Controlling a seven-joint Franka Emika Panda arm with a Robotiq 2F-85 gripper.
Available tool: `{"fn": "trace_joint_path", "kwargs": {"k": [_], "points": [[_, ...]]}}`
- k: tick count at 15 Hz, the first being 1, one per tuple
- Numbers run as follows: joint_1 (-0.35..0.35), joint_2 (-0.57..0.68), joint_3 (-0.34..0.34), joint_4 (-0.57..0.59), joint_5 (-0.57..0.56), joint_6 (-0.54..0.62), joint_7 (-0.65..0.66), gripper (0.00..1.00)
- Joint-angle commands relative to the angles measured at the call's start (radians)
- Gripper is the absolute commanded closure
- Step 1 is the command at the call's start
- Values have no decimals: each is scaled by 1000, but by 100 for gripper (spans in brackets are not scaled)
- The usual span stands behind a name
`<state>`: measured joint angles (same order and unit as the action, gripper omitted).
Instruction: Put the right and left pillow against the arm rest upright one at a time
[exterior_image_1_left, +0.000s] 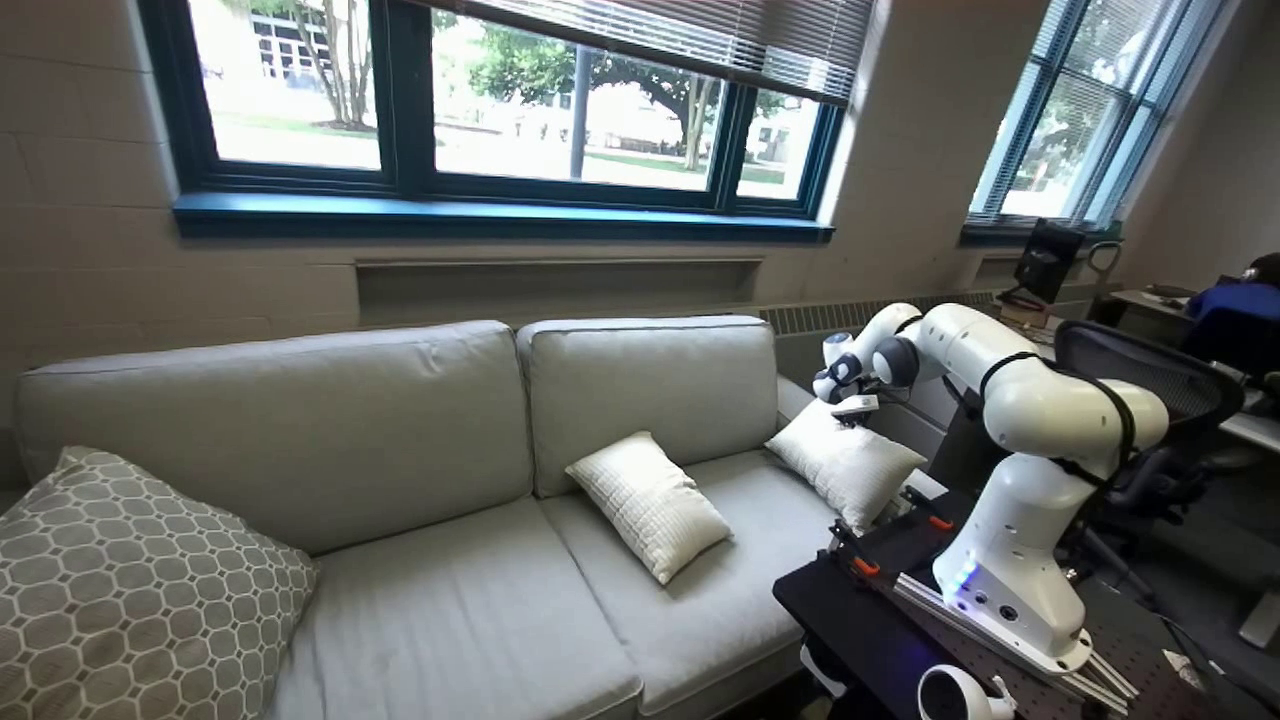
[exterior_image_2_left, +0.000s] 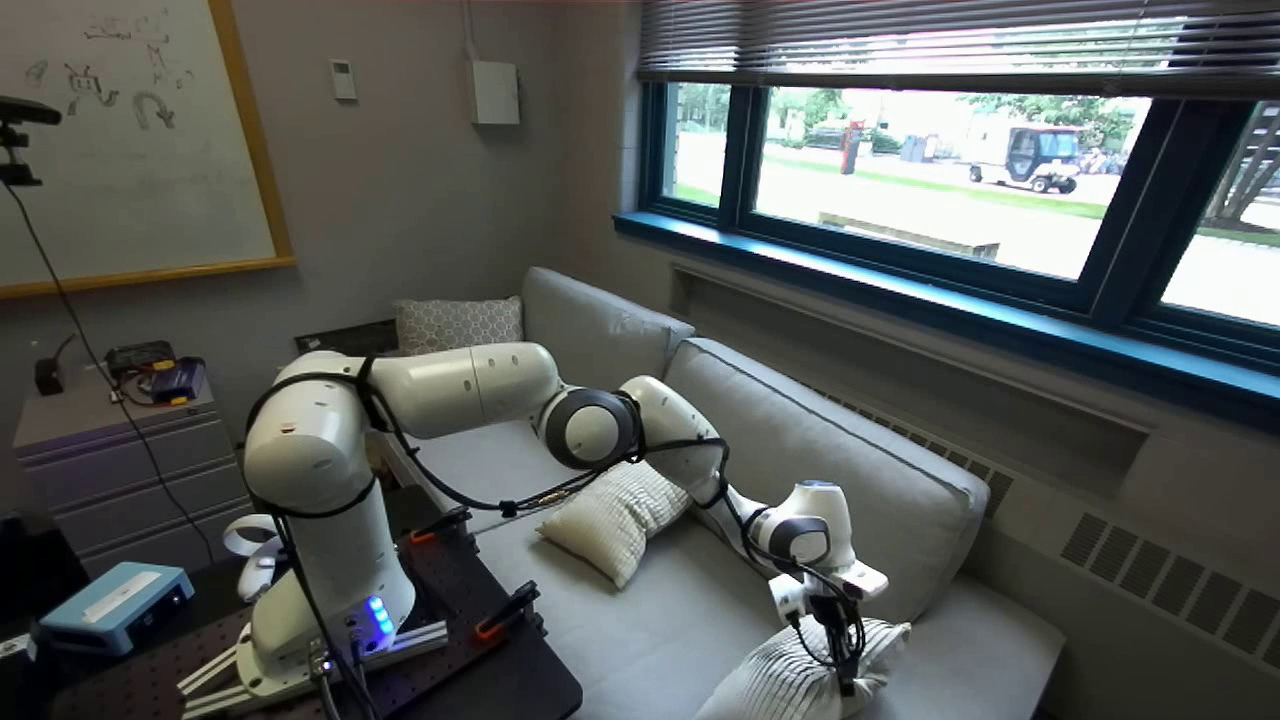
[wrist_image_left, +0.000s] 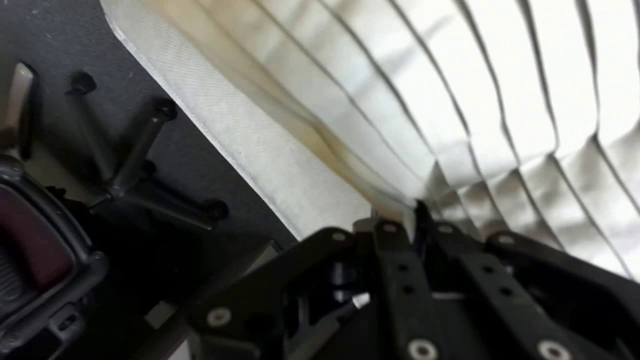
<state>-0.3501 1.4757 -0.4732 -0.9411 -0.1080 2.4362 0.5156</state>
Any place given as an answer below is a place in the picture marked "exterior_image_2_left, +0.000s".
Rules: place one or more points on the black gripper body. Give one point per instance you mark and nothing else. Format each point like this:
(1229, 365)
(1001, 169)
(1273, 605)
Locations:
(833, 620)

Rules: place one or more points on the white throw pillow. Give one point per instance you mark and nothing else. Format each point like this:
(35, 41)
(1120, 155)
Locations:
(773, 682)

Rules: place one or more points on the cream throw pillow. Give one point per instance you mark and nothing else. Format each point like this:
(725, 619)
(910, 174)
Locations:
(614, 523)

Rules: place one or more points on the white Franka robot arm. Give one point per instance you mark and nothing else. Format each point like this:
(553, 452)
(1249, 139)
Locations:
(322, 452)

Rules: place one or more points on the grey geometric patterned pillow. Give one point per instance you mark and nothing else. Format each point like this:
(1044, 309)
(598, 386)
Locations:
(455, 322)

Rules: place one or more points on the grey fabric sofa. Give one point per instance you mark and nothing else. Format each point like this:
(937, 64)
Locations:
(827, 452)

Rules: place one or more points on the orange black table clamp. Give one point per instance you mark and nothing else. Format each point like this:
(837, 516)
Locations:
(441, 524)
(505, 615)

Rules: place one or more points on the black robot table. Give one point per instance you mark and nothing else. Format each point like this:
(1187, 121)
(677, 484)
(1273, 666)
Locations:
(505, 682)

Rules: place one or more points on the wide blue framed window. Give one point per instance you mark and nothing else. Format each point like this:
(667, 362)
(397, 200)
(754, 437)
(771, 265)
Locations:
(932, 174)

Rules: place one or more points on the white VR controller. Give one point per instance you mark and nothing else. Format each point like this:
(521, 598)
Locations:
(252, 576)

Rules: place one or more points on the grey window blind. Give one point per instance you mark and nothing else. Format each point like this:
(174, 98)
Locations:
(932, 41)

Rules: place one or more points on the orange black electronic device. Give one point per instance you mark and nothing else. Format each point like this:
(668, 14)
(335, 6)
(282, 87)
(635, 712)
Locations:
(157, 375)

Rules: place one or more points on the light blue box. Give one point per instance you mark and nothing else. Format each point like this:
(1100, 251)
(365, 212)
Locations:
(113, 605)

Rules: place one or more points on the grey drawer cabinet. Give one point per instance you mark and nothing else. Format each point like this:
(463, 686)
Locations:
(122, 464)

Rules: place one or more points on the wood framed whiteboard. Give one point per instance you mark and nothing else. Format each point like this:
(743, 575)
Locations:
(122, 132)

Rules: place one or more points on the grey wall radiator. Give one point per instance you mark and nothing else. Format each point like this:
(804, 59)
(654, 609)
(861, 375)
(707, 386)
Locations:
(1175, 587)

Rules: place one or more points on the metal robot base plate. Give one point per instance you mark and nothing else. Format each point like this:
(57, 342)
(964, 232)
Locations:
(214, 673)

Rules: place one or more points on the white wall box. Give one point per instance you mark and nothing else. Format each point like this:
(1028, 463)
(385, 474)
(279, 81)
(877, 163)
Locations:
(498, 91)

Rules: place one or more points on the white wall thermostat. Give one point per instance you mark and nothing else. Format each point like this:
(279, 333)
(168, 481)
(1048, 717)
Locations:
(346, 81)

